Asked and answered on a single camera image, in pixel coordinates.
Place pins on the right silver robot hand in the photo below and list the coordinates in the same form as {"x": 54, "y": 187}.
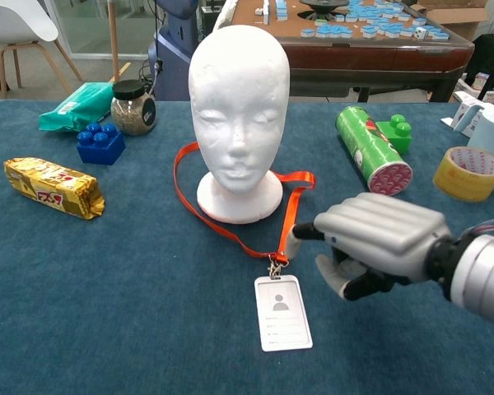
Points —
{"x": 383, "y": 226}

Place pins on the white ID badge holder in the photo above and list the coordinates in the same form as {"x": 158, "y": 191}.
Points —
{"x": 284, "y": 321}

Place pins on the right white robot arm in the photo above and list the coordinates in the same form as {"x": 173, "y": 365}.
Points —
{"x": 481, "y": 271}

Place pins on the white foam mannequin head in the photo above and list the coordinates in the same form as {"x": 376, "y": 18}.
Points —
{"x": 239, "y": 103}

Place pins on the green chips can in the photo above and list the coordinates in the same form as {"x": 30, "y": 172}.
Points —
{"x": 366, "y": 144}

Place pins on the yellow packing tape roll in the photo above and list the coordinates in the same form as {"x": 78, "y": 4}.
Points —
{"x": 457, "y": 183}

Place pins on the green toy building brick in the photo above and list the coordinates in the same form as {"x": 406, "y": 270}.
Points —
{"x": 397, "y": 131}

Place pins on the white pink carton box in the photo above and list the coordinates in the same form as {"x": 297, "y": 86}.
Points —
{"x": 467, "y": 117}

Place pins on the brown mahjong table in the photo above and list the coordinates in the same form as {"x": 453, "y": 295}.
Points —
{"x": 354, "y": 57}

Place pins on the white face-up mahjong tile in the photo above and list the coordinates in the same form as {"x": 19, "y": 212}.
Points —
{"x": 422, "y": 33}

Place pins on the blue white mahjong tile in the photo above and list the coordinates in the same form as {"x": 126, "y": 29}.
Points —
{"x": 440, "y": 35}
{"x": 308, "y": 32}

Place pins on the brown cardboard box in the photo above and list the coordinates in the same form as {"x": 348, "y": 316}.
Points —
{"x": 457, "y": 16}

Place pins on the black round table console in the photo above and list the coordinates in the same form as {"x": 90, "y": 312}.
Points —
{"x": 323, "y": 4}

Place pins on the dark blue table cloth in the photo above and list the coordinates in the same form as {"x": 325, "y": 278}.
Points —
{"x": 148, "y": 308}

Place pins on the glass jar with black lid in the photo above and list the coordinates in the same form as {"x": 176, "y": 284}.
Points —
{"x": 133, "y": 117}

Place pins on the blue grey machine base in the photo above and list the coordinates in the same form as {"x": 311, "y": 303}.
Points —
{"x": 173, "y": 49}

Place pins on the blue toy building brick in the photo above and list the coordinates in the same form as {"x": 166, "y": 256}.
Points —
{"x": 101, "y": 150}

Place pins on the wooden pole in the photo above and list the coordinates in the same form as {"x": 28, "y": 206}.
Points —
{"x": 113, "y": 41}

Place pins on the teal wet wipes pack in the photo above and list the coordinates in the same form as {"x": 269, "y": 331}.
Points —
{"x": 78, "y": 105}

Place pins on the gold yellow biscuit pack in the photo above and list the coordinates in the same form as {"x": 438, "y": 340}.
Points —
{"x": 49, "y": 185}

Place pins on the white chair with wooden legs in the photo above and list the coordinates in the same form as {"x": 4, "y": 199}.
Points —
{"x": 16, "y": 20}

